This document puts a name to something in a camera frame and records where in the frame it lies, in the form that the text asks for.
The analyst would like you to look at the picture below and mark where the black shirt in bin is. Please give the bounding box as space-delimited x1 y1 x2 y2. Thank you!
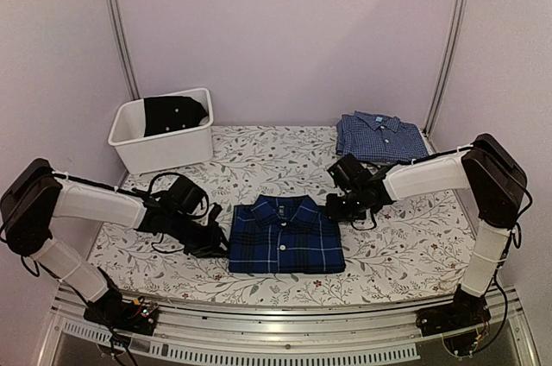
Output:
143 96 208 137

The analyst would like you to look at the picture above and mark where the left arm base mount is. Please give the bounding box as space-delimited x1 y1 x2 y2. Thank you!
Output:
84 293 159 336

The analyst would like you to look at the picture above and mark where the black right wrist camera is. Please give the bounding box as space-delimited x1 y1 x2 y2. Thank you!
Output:
328 154 373 191

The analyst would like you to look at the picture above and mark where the aluminium frame post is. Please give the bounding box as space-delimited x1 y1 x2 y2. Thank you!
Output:
423 0 467 138
106 0 141 101

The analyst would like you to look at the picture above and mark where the dark blue plaid shirt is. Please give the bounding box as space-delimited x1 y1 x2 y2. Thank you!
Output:
228 195 346 275

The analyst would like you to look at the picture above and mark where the floral patterned table mat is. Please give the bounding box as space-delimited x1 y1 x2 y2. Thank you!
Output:
89 126 474 307

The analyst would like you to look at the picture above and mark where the left aluminium frame post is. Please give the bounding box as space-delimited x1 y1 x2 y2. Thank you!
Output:
106 0 141 101

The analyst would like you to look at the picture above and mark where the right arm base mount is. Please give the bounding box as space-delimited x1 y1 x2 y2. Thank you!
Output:
416 290 491 357

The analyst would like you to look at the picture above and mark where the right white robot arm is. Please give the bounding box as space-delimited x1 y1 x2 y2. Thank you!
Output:
326 133 533 328

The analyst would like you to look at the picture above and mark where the white plastic bin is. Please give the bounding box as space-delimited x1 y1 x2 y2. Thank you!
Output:
108 87 214 174

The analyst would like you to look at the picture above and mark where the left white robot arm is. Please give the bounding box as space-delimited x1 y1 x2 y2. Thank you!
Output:
1 158 229 326

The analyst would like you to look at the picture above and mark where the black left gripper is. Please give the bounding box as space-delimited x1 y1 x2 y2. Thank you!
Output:
168 211 234 260

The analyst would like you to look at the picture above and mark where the right aluminium frame post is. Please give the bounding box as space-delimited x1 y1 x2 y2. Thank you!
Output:
423 0 467 138

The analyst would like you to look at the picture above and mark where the blue gingham shirt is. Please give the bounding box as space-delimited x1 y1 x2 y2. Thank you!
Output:
336 111 429 163

